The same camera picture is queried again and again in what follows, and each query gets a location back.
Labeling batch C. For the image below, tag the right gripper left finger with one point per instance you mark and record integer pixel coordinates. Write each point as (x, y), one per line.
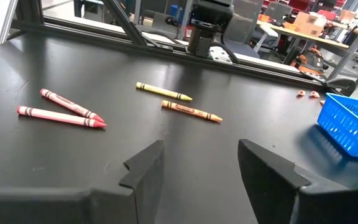
(141, 174)

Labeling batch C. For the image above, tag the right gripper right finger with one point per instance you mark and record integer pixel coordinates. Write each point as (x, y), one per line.
(266, 180)

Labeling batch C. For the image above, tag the orange crayon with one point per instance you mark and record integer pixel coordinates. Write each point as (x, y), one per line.
(191, 111)

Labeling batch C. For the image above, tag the red crayon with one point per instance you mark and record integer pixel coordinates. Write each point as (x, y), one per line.
(57, 116)
(70, 104)

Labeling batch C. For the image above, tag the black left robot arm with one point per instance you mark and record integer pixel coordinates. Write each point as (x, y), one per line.
(210, 18)

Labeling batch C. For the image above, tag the yellow crayon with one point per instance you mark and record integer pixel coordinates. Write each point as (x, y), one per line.
(163, 91)

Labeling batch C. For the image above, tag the blue plastic basket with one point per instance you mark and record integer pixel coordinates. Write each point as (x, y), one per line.
(350, 124)

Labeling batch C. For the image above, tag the wooden workbench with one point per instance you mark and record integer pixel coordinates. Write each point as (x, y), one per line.
(322, 40)

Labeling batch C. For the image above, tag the grey office chair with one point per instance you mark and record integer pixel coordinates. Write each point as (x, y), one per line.
(247, 21)

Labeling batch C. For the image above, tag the cardboard box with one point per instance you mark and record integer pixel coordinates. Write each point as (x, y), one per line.
(309, 23)

